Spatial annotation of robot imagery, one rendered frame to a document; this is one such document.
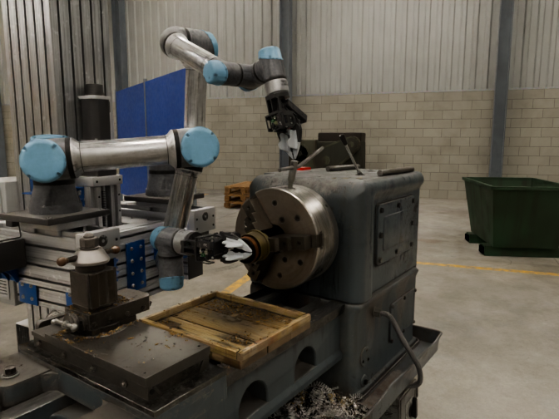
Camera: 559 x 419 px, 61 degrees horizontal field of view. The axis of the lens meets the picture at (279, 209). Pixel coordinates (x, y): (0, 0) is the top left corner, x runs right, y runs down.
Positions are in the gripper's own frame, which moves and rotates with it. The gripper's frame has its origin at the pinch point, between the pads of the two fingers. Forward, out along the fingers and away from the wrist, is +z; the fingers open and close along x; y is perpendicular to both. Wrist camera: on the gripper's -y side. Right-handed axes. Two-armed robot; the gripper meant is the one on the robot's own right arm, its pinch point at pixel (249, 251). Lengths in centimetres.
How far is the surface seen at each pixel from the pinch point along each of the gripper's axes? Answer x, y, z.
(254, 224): 5.8, -8.5, -4.9
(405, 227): -2, -70, 18
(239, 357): -18.5, 21.4, 14.1
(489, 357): -108, -211, 24
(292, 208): 10.4, -15.7, 3.5
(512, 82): 147, -1038, -118
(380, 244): -5, -48, 17
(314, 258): -3.5, -15.7, 11.4
